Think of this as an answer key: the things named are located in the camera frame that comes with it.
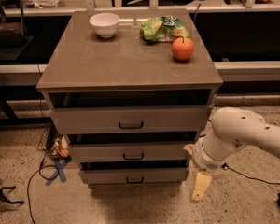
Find wire basket with items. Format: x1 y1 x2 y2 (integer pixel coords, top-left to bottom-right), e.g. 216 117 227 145
37 122 70 160

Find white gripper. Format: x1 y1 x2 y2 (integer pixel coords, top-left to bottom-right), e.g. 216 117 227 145
183 139 224 203

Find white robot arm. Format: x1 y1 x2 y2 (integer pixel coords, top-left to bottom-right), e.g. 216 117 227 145
184 107 280 202

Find white ceramic bowl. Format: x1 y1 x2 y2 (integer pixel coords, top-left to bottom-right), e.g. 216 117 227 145
89 13 119 38

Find grey drawer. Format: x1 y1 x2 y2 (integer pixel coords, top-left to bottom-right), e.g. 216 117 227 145
69 143 190 163
79 167 189 185
50 105 211 134

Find grey drawer cabinet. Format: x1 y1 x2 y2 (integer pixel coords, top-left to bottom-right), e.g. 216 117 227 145
35 8 224 189

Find orange apple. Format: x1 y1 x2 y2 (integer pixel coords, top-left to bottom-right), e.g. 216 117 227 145
172 37 194 61

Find green snack bag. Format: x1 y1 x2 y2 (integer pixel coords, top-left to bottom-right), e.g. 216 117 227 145
140 15 189 42

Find black floor cable right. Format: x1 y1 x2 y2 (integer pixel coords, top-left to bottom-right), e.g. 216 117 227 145
222 162 280 187

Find black floor cable left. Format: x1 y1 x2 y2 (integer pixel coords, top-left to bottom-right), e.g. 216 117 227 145
26 155 60 224

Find black floor cable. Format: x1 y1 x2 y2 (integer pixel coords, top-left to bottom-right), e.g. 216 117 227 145
222 162 280 187
26 155 60 224

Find black chair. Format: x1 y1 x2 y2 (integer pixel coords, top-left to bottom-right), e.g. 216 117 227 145
0 0 33 61

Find black object floor left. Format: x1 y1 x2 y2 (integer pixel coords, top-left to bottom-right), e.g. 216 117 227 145
0 186 24 205

